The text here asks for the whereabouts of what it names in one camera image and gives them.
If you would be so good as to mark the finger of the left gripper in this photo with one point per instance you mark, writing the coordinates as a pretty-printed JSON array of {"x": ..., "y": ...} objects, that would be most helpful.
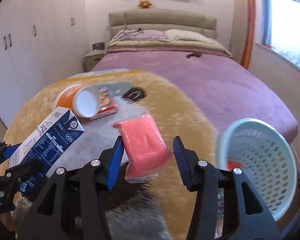
[
  {"x": 6, "y": 151},
  {"x": 20, "y": 173}
]

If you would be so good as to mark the light green laundry basket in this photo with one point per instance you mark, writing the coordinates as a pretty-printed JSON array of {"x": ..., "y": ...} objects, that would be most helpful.
[{"x": 265, "y": 157}]

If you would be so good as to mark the pink pillow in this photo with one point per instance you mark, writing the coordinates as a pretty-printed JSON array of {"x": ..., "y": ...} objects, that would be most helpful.
[{"x": 140, "y": 35}]

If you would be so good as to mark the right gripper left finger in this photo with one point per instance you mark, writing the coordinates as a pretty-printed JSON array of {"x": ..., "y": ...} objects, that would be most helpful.
[{"x": 68, "y": 194}]

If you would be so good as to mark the purple bed cover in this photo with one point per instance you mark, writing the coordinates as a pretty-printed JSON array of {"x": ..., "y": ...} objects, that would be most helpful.
[{"x": 222, "y": 89}]

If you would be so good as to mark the black item on nightstand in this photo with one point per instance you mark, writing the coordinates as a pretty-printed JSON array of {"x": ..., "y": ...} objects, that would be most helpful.
[{"x": 98, "y": 46}]

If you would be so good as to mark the cream pillow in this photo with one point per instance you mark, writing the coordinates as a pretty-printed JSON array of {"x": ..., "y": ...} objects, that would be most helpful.
[{"x": 185, "y": 35}]

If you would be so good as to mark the orange plush toy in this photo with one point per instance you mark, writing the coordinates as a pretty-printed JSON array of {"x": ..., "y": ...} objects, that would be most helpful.
[{"x": 144, "y": 4}]

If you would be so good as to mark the blue white milk carton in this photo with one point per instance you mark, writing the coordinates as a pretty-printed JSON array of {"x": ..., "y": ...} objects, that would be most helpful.
[{"x": 47, "y": 143}]

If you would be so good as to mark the red snack box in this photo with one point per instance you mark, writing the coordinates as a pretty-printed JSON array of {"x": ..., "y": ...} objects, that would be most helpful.
[{"x": 107, "y": 103}]

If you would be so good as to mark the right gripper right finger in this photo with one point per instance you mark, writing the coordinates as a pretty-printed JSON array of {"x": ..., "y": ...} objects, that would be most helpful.
[{"x": 246, "y": 215}]

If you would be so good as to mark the white wardrobe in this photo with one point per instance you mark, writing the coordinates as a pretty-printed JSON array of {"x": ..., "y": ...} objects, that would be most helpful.
[{"x": 41, "y": 42}]

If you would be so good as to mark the beige upholstered headboard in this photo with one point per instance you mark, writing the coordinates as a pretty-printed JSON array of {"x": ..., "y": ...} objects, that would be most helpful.
[{"x": 162, "y": 20}]

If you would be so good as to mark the grey bedside table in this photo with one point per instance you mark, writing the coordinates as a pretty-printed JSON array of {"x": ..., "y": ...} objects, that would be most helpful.
[{"x": 92, "y": 59}]

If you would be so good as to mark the dark object on bed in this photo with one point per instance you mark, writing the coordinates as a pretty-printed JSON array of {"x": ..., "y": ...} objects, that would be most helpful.
[{"x": 194, "y": 54}]

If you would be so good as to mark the pink packet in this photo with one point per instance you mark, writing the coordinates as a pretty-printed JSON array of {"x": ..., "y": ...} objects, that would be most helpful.
[{"x": 145, "y": 147}]

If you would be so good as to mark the beige and orange curtain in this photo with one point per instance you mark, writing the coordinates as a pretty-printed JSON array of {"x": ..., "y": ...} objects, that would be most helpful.
[{"x": 242, "y": 34}]

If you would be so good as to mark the panda pattern round blanket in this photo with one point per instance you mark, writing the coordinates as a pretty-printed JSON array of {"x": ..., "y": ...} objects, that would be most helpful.
[{"x": 160, "y": 208}]

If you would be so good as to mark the dark framed window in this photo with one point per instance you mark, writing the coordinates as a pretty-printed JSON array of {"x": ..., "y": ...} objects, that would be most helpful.
[{"x": 281, "y": 21}]

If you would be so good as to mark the orange paper cup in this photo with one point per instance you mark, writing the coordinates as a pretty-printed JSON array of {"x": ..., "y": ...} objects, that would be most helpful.
[{"x": 80, "y": 99}]

